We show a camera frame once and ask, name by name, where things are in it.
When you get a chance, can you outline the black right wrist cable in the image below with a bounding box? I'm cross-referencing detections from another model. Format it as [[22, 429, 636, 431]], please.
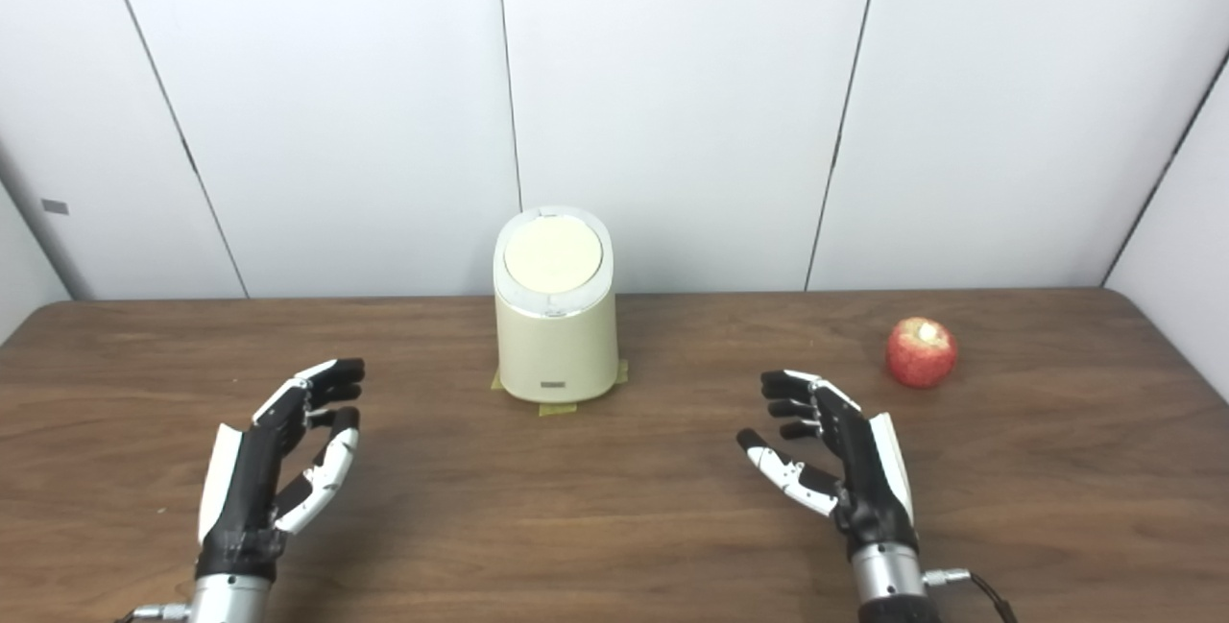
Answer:
[[922, 567, 1019, 623]]

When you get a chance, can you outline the cream round bin lid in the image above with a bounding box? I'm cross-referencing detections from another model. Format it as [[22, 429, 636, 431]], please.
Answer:
[[504, 216, 604, 295]]

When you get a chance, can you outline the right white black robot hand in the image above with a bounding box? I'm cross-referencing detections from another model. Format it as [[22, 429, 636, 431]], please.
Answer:
[[736, 370, 920, 562]]

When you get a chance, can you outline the cream-colored bin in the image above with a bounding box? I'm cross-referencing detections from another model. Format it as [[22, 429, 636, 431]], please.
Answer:
[[493, 206, 620, 404]]

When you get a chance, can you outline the red apple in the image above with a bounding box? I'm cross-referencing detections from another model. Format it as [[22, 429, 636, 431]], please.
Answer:
[[885, 318, 959, 390]]

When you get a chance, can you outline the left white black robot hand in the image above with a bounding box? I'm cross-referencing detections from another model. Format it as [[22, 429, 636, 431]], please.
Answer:
[[195, 358, 367, 582]]

